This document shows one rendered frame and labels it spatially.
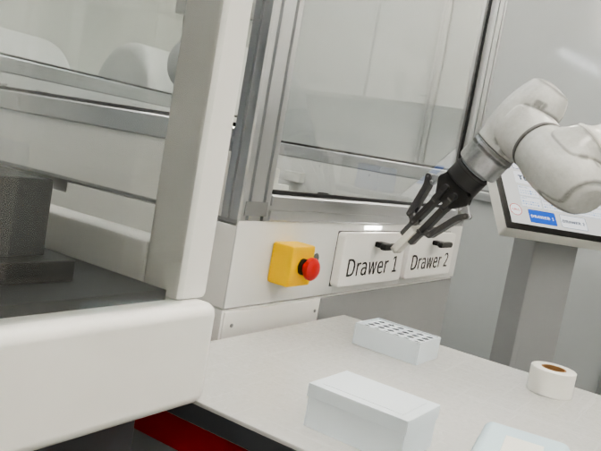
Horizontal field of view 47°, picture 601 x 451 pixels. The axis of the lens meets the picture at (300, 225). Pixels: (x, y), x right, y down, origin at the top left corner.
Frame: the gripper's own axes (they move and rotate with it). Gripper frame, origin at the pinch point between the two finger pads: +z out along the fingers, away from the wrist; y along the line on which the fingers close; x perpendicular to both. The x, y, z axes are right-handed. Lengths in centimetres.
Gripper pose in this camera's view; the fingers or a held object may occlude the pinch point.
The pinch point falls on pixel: (406, 239)
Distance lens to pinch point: 147.7
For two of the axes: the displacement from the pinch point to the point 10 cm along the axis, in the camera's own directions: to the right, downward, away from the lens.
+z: -6.1, 6.9, 3.9
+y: -5.7, -7.2, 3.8
